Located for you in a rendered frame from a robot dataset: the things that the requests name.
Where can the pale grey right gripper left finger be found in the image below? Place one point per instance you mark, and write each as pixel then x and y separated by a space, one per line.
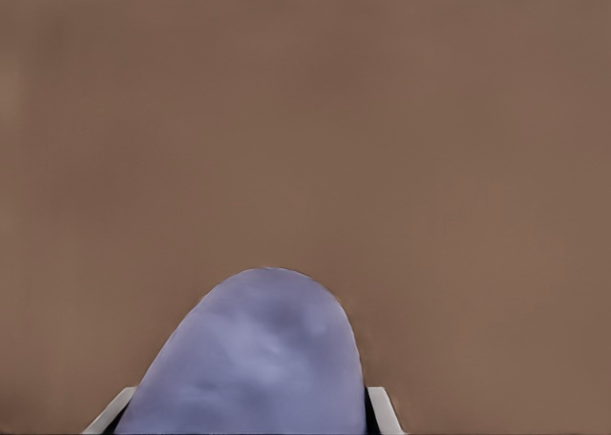
pixel 109 413

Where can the rounded blue-grey object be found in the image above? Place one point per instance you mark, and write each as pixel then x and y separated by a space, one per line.
pixel 267 358

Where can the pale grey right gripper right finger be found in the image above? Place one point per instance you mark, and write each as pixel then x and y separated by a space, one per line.
pixel 383 410

